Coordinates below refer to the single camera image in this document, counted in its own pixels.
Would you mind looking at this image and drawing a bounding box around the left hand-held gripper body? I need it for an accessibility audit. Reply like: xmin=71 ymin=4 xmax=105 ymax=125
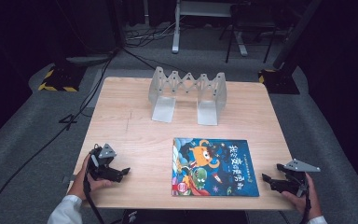
xmin=88 ymin=143 xmax=119 ymax=183

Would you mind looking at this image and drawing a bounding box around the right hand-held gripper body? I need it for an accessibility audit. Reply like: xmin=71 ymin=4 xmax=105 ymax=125
xmin=283 ymin=159 xmax=322 ymax=198

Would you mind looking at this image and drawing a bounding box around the blue illustrated picture book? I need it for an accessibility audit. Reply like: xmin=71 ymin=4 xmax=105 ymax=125
xmin=171 ymin=137 xmax=260 ymax=198

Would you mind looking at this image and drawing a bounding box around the person's right hand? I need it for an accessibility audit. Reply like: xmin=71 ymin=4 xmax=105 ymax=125
xmin=281 ymin=173 xmax=324 ymax=221

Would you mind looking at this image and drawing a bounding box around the person's left hand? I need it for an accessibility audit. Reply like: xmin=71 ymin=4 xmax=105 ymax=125
xmin=67 ymin=153 xmax=114 ymax=201

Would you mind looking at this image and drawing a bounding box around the person's dark clothing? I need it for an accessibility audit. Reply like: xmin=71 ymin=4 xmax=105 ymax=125
xmin=121 ymin=209 xmax=250 ymax=224

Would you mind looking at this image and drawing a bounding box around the yellow-black striped stand base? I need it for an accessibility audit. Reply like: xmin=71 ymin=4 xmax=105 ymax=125
xmin=258 ymin=68 xmax=301 ymax=95
xmin=37 ymin=64 xmax=88 ymax=93

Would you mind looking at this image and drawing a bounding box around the slanted dark stand pole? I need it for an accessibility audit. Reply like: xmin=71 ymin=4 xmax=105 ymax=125
xmin=272 ymin=0 xmax=324 ymax=71

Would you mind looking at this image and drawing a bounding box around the black chair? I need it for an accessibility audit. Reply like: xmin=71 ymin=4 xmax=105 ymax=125
xmin=218 ymin=2 xmax=278 ymax=64

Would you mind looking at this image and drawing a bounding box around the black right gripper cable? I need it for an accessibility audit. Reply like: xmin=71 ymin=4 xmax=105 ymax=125
xmin=299 ymin=174 xmax=312 ymax=224

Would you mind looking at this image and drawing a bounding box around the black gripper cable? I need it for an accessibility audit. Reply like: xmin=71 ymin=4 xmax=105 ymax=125
xmin=82 ymin=169 xmax=107 ymax=224
xmin=299 ymin=174 xmax=312 ymax=224

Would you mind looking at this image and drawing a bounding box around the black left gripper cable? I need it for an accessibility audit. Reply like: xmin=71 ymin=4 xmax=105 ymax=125
xmin=82 ymin=169 xmax=107 ymax=224

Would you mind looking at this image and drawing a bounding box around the long black floor cable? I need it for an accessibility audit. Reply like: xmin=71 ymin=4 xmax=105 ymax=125
xmin=0 ymin=49 xmax=119 ymax=224

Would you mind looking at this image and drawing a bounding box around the bundle of floor cables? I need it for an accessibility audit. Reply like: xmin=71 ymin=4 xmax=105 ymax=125
xmin=124 ymin=21 xmax=181 ymax=49

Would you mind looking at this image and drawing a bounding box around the white desk frame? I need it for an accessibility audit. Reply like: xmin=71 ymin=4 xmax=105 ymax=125
xmin=171 ymin=0 xmax=250 ymax=58

